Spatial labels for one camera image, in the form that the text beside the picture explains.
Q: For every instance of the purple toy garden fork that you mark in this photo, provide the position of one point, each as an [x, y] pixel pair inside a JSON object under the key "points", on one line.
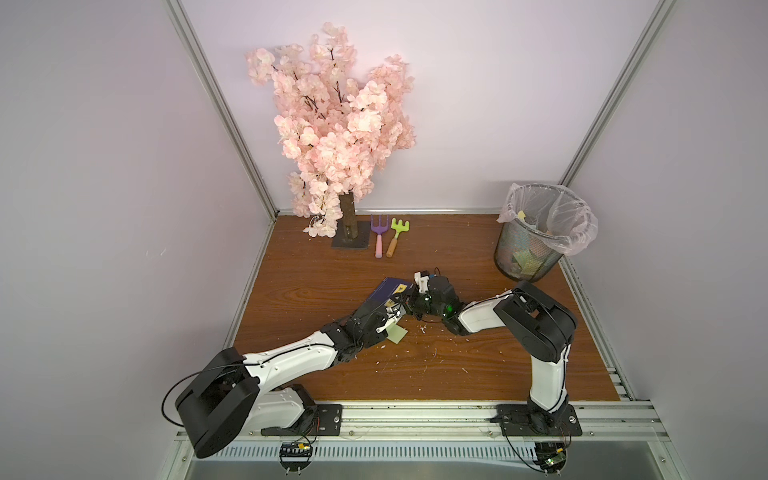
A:
{"points": [[379, 225]]}

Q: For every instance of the left circuit board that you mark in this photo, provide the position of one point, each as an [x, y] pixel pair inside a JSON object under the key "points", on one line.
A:
{"points": [[295, 457]]}

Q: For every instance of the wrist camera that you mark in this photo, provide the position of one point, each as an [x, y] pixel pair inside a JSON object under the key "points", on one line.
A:
{"points": [[391, 320], [421, 281]]}

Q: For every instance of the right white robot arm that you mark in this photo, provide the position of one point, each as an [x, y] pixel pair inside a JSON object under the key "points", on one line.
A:
{"points": [[545, 329]]}

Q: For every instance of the pink artificial blossom tree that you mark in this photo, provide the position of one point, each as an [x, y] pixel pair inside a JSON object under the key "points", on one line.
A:
{"points": [[336, 128]]}

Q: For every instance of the dark blue paperback book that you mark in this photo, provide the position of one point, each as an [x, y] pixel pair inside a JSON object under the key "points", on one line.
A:
{"points": [[390, 287]]}

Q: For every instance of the green toy garden rake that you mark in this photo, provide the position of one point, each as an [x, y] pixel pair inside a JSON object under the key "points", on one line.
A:
{"points": [[399, 226]]}

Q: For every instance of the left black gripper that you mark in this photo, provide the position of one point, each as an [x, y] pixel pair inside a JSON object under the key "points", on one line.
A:
{"points": [[375, 339]]}

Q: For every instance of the right circuit board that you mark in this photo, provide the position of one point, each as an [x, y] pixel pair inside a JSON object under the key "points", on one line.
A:
{"points": [[550, 457]]}

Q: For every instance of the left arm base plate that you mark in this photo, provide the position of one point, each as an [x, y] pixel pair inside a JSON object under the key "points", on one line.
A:
{"points": [[318, 420]]}

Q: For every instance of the dark metal tree base plate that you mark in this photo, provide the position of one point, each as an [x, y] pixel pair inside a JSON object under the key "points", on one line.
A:
{"points": [[343, 238]]}

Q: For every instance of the circuit board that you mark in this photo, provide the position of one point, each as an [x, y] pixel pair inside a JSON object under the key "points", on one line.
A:
{"points": [[295, 457], [550, 457]]}

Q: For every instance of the aluminium front rail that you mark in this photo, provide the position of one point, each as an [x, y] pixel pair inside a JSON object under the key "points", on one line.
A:
{"points": [[453, 431]]}

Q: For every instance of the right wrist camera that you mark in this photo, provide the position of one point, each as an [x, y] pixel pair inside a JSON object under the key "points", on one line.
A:
{"points": [[421, 281]]}

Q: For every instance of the mesh waste bin with liner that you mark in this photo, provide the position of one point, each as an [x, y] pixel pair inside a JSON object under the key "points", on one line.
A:
{"points": [[541, 223]]}

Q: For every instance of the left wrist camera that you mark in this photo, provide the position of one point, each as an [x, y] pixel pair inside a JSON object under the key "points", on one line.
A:
{"points": [[391, 320]]}

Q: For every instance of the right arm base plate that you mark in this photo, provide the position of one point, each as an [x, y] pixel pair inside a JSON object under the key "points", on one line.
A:
{"points": [[531, 421]]}

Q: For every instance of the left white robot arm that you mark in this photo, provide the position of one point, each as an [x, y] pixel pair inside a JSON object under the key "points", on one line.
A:
{"points": [[219, 399]]}

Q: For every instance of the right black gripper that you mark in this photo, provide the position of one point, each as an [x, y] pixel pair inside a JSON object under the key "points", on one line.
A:
{"points": [[421, 298]]}

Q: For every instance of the green sticky note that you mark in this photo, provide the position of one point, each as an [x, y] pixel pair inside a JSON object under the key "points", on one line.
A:
{"points": [[395, 333]]}

